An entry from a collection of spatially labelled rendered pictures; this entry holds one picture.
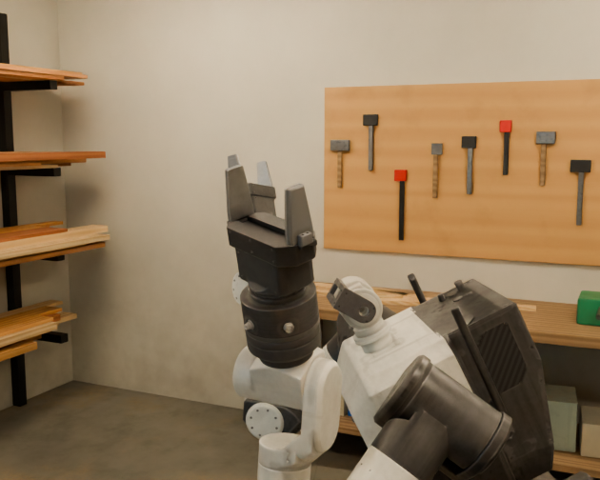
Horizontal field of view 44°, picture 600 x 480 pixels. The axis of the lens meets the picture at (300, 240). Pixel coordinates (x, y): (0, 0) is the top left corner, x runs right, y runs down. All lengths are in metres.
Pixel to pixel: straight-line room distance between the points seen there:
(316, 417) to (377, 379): 0.26
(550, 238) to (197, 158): 2.11
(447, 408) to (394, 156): 3.14
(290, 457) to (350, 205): 3.33
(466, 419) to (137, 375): 4.26
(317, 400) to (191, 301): 3.92
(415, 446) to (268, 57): 3.59
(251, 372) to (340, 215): 3.33
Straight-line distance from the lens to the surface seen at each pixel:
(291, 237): 0.77
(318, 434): 0.89
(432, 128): 4.01
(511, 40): 3.98
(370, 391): 1.12
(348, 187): 4.17
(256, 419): 1.50
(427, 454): 1.00
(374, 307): 1.15
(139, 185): 4.88
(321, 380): 0.87
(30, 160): 4.29
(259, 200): 1.47
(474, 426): 1.01
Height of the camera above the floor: 1.67
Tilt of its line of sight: 8 degrees down
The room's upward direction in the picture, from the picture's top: straight up
